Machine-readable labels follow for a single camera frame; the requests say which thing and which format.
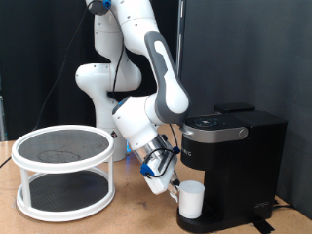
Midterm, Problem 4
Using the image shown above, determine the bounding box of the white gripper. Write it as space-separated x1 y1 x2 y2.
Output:
142 152 181 200

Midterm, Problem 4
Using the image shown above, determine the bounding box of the white mug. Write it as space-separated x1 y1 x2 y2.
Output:
169 179 206 219

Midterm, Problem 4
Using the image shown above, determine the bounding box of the black Keurig coffee machine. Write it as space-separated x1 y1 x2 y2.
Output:
175 102 289 234

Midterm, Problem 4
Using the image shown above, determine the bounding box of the white two-tier turntable stand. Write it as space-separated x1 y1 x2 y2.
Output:
11 125 117 223

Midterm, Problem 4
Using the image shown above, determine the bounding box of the grey metal pole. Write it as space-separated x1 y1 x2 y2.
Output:
175 0 186 82

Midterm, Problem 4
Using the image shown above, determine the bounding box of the grey backdrop panel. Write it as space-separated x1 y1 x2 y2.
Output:
176 0 312 220

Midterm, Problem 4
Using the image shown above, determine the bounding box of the black backdrop curtain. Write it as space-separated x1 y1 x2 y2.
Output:
0 0 180 141

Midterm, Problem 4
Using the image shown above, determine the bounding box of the blue cable clip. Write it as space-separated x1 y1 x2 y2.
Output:
139 163 156 178

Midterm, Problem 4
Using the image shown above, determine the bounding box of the black power cable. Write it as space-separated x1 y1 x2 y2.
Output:
272 198 296 211

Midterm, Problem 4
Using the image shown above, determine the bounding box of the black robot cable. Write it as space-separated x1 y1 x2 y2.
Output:
0 0 181 179

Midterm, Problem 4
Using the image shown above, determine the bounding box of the grey frame post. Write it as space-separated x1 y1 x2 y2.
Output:
0 74 7 141

